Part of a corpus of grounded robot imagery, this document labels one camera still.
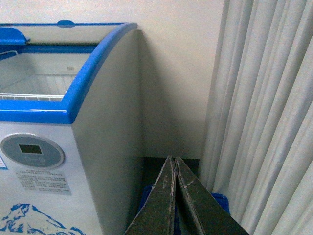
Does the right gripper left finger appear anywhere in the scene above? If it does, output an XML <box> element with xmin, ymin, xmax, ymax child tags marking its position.
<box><xmin>125</xmin><ymin>156</ymin><xmax>177</xmax><ymax>235</ymax></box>

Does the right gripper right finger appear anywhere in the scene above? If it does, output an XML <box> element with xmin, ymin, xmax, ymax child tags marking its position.
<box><xmin>175</xmin><ymin>157</ymin><xmax>248</xmax><ymax>235</ymax></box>

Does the blue plastic crate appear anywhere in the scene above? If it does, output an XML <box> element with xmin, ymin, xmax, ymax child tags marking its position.
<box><xmin>136</xmin><ymin>185</ymin><xmax>231</xmax><ymax>235</ymax></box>

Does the white pleated curtain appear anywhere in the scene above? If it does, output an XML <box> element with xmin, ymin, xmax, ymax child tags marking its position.
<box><xmin>200</xmin><ymin>0</ymin><xmax>313</xmax><ymax>235</ymax></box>

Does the white chest freezer penguin print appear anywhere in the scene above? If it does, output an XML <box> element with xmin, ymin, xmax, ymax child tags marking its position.
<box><xmin>0</xmin><ymin>23</ymin><xmax>142</xmax><ymax>235</ymax></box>

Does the blue-framed sliding glass lid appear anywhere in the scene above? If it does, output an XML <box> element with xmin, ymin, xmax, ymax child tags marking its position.
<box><xmin>0</xmin><ymin>20</ymin><xmax>122</xmax><ymax>46</ymax></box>

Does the white wire freezer basket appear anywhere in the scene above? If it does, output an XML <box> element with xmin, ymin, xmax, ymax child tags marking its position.
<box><xmin>0</xmin><ymin>50</ymin><xmax>66</xmax><ymax>101</ymax></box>

